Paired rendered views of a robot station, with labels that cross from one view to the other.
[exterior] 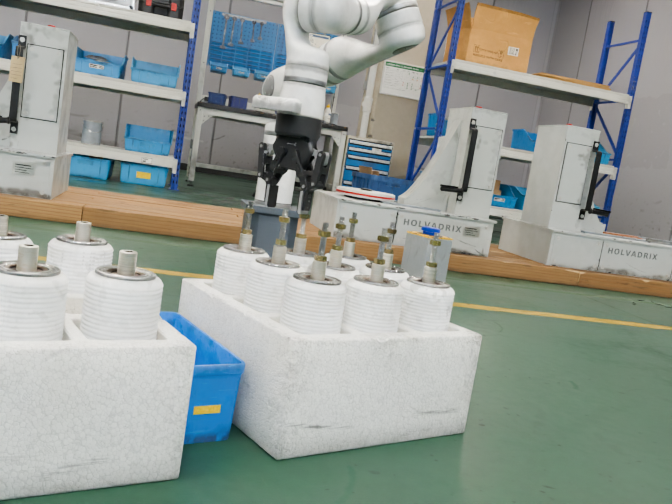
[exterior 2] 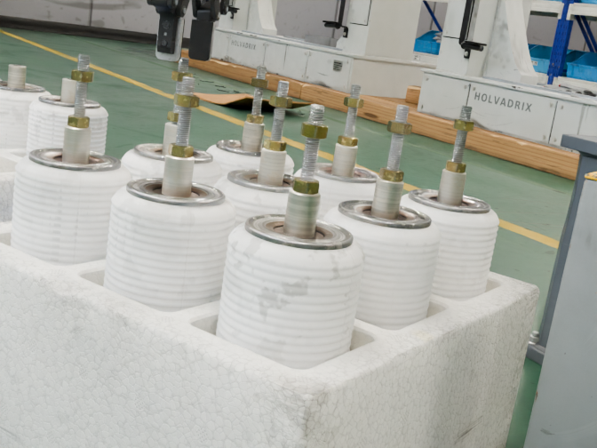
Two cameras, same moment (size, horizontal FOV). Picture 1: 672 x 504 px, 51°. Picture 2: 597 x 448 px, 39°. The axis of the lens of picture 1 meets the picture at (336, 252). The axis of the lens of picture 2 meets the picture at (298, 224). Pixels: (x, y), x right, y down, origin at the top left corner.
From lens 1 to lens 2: 125 cm
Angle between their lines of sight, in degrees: 70
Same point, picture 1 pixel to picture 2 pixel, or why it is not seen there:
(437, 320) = (236, 315)
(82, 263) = (32, 123)
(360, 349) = (23, 291)
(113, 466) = not seen: outside the picture
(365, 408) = (39, 419)
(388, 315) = (120, 255)
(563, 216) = not seen: outside the picture
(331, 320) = (27, 227)
